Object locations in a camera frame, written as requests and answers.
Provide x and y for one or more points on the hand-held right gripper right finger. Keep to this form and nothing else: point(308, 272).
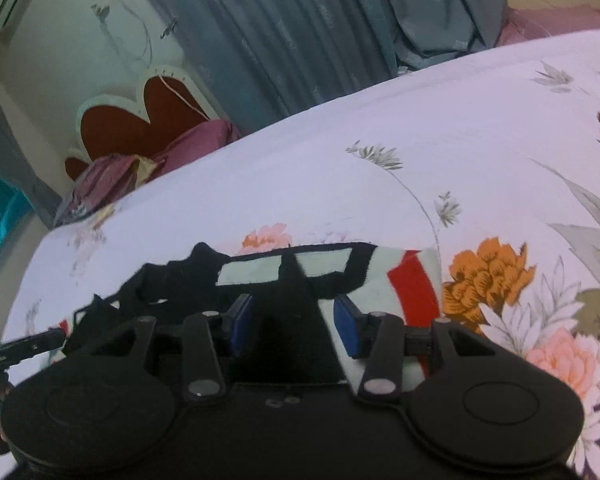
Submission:
point(347, 332)

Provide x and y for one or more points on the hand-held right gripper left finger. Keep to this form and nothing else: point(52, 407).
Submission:
point(241, 325)

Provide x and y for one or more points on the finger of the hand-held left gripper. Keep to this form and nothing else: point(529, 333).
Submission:
point(30, 344)

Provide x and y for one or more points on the striped knit sweater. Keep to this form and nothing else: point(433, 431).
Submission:
point(415, 280)

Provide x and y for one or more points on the purple striped blanket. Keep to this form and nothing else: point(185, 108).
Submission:
point(180, 150)

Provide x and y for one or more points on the narrow blue-grey curtain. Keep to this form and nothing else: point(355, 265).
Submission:
point(10, 150)

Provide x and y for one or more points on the pink floral bed sheet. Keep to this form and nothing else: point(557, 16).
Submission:
point(430, 125)

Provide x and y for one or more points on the red heart-shaped headboard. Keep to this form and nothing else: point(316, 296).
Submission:
point(125, 115)

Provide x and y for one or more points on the wide blue-grey curtain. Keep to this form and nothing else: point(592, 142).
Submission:
point(290, 30)

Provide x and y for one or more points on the curtain tieback hook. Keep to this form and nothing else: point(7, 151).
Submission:
point(169, 27)

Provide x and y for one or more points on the mauve bedding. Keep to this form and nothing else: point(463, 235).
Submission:
point(550, 22)

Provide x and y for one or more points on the wall hook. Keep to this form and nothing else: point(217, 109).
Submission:
point(100, 11)

